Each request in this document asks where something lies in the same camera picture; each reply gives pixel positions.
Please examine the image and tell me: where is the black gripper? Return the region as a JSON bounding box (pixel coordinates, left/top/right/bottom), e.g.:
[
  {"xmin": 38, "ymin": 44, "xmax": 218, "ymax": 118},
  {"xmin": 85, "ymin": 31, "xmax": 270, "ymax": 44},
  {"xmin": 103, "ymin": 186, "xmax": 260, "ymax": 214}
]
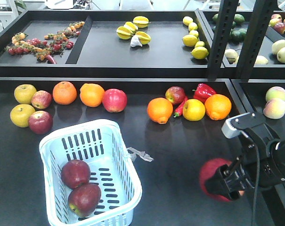
[{"xmin": 204, "ymin": 123, "xmax": 280, "ymax": 200}]

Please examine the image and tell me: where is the red apple edge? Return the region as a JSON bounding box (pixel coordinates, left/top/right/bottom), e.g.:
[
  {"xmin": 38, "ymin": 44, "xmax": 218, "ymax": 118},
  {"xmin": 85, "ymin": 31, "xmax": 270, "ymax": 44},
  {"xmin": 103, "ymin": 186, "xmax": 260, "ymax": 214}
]
[
  {"xmin": 199, "ymin": 158, "xmax": 245, "ymax": 202},
  {"xmin": 61, "ymin": 159, "xmax": 90, "ymax": 189}
]

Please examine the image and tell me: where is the light blue plastic basket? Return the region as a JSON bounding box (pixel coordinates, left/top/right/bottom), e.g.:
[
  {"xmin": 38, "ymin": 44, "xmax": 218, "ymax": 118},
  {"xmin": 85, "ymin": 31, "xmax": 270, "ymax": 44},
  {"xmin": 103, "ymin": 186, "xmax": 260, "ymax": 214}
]
[{"xmin": 39, "ymin": 119, "xmax": 142, "ymax": 226}]

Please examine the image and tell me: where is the dark red apple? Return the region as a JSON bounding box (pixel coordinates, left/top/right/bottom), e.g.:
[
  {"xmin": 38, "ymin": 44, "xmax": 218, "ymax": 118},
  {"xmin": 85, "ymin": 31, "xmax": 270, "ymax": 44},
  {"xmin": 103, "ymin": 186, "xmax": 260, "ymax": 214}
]
[
  {"xmin": 165, "ymin": 86, "xmax": 186, "ymax": 105},
  {"xmin": 68, "ymin": 183, "xmax": 101, "ymax": 218},
  {"xmin": 28, "ymin": 111, "xmax": 53, "ymax": 135}
]

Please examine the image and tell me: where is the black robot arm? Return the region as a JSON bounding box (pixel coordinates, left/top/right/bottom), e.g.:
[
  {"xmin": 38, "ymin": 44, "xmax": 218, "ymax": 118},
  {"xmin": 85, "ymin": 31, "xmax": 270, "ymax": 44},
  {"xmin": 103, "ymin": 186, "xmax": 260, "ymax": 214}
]
[{"xmin": 199, "ymin": 122, "xmax": 285, "ymax": 201}]

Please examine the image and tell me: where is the orange right of lemon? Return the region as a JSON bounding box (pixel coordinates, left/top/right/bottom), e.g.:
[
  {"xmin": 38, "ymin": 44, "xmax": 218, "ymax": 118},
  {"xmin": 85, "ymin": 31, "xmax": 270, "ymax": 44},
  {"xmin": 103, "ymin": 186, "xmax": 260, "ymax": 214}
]
[{"xmin": 204, "ymin": 94, "xmax": 232, "ymax": 121}]

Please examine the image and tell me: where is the yellow round fruit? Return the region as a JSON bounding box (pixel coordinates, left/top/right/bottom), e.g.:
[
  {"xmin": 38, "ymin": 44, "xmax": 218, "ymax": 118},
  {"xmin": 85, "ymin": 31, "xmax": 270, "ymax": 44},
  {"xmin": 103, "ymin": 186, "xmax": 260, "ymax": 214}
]
[{"xmin": 183, "ymin": 99, "xmax": 205, "ymax": 121}]

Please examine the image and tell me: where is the red chili pepper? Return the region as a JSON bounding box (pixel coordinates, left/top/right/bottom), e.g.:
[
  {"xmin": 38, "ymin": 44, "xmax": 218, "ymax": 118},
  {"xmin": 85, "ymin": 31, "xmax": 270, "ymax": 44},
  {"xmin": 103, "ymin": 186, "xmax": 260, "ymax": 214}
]
[{"xmin": 173, "ymin": 96, "xmax": 188, "ymax": 118}]

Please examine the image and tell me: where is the pale peach front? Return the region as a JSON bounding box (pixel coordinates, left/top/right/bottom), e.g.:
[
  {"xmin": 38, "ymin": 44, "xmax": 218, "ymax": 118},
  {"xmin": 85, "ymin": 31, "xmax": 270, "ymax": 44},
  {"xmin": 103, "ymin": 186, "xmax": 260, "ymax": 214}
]
[{"xmin": 263, "ymin": 98, "xmax": 285, "ymax": 119}]

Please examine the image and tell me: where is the pale peach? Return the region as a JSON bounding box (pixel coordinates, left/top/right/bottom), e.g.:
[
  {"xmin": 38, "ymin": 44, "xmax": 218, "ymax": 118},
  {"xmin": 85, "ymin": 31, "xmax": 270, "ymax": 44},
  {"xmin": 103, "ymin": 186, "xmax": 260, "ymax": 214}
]
[
  {"xmin": 265, "ymin": 86, "xmax": 285, "ymax": 102},
  {"xmin": 263, "ymin": 98, "xmax": 285, "ymax": 119}
]

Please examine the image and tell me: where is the clear plastic wrap strip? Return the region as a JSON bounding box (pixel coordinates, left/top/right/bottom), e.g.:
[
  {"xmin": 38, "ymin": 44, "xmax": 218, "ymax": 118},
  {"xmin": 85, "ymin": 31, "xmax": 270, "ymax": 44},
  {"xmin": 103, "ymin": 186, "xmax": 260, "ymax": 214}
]
[{"xmin": 127, "ymin": 147, "xmax": 154, "ymax": 162}]

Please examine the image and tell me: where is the red bell pepper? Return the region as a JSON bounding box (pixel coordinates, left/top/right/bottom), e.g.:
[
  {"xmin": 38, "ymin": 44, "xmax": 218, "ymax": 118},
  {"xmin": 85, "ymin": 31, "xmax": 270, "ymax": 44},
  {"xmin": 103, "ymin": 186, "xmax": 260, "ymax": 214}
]
[{"xmin": 193, "ymin": 83, "xmax": 217, "ymax": 104}]

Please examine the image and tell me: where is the large orange left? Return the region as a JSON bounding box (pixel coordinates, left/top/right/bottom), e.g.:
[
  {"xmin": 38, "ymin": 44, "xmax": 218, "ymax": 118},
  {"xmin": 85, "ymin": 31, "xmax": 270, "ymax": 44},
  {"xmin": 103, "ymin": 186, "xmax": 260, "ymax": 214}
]
[{"xmin": 147, "ymin": 97, "xmax": 173, "ymax": 124}]

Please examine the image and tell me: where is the pale peach rear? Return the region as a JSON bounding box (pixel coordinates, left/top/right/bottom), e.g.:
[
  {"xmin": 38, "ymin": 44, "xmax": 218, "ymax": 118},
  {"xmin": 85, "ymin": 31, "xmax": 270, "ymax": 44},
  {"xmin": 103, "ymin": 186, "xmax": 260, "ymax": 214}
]
[{"xmin": 265, "ymin": 86, "xmax": 285, "ymax": 102}]

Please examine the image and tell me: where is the black wooden display stand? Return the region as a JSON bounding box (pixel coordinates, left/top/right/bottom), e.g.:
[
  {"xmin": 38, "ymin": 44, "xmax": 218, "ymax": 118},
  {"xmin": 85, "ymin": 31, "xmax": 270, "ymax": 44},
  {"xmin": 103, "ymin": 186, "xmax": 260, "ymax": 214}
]
[{"xmin": 0, "ymin": 8, "xmax": 285, "ymax": 226}]

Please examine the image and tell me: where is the bright red apple left group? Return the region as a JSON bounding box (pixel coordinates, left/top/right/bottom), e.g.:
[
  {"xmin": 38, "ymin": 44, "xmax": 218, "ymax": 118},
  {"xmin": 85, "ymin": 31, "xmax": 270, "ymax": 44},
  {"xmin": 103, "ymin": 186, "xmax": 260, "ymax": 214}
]
[{"xmin": 102, "ymin": 89, "xmax": 127, "ymax": 113}]

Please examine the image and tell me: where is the orange beside red apple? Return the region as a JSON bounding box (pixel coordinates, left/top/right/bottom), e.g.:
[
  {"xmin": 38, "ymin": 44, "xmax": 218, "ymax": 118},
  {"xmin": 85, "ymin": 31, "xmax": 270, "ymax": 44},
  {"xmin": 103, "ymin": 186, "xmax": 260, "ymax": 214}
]
[{"xmin": 80, "ymin": 83, "xmax": 105, "ymax": 107}]

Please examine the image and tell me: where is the white garlic bulb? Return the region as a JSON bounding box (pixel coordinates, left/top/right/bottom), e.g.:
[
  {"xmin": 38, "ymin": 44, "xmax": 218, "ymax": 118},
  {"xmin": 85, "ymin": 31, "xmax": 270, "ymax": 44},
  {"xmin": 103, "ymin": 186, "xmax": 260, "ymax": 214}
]
[{"xmin": 130, "ymin": 35, "xmax": 143, "ymax": 48}]

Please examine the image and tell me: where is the orange rear left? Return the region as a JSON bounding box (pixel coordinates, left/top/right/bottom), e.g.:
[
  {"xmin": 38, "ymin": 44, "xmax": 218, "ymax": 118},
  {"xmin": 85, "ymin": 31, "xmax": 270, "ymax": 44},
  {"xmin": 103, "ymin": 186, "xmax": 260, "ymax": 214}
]
[{"xmin": 52, "ymin": 81, "xmax": 77, "ymax": 105}]

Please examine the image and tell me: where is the small red apple rear left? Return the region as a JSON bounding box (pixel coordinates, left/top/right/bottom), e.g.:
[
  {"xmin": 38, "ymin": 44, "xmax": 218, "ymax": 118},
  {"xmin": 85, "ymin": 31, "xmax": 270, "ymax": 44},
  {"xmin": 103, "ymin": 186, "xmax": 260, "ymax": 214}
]
[{"xmin": 31, "ymin": 90, "xmax": 52, "ymax": 110}]

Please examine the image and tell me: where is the yellow-green apple front left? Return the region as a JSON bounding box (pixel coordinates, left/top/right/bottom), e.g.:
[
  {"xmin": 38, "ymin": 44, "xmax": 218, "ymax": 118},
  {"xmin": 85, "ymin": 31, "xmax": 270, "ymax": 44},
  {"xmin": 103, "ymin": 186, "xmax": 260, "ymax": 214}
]
[{"xmin": 10, "ymin": 104, "xmax": 35, "ymax": 128}]

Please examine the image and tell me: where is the yellow-green apple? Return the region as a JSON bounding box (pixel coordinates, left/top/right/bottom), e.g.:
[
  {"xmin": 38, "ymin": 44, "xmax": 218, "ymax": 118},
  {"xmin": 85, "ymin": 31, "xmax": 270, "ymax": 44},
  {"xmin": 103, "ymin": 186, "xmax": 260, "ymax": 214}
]
[
  {"xmin": 10, "ymin": 104, "xmax": 35, "ymax": 128},
  {"xmin": 14, "ymin": 84, "xmax": 37, "ymax": 104}
]

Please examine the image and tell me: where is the yellow-green apple rear left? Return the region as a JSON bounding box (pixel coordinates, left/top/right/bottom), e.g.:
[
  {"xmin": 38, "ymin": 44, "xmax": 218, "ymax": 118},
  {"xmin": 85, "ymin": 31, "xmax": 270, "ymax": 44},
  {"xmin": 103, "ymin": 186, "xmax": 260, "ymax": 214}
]
[{"xmin": 14, "ymin": 84, "xmax": 37, "ymax": 104}]

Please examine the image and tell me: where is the cherry tomato vine bunch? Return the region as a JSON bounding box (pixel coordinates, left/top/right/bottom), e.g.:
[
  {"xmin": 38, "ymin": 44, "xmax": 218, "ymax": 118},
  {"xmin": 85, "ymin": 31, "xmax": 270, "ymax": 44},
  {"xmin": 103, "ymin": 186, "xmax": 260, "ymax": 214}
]
[{"xmin": 4, "ymin": 21, "xmax": 85, "ymax": 64}]

